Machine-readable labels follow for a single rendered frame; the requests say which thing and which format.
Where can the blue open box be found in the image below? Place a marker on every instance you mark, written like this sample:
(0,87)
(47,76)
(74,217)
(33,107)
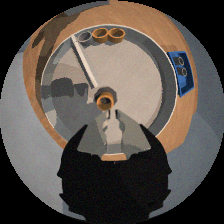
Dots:
(187,82)

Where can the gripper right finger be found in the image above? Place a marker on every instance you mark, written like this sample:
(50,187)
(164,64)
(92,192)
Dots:
(138,139)

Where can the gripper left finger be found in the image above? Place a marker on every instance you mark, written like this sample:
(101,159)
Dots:
(89,140)

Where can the bronze bushing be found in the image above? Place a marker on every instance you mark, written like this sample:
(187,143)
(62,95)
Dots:
(116,31)
(101,31)
(103,106)

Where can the grey metal ring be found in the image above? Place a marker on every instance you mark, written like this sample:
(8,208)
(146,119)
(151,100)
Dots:
(178,61)
(85,35)
(181,71)

